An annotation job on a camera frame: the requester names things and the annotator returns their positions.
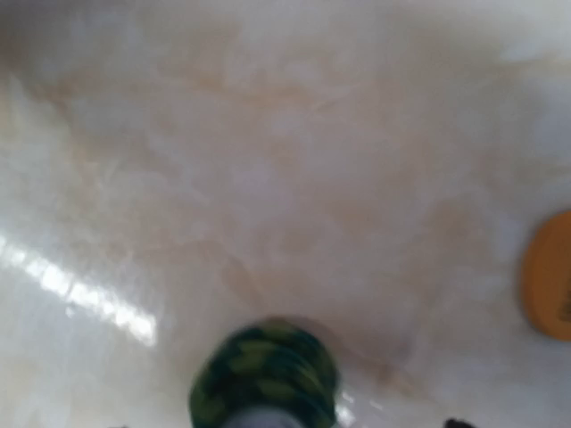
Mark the orange big blind button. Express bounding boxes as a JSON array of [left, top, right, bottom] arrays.
[[520, 210, 570, 342]]

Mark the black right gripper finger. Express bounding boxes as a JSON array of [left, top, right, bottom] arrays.
[[445, 418, 476, 428]]

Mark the green poker chip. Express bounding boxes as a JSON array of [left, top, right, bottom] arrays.
[[188, 318, 340, 427]]

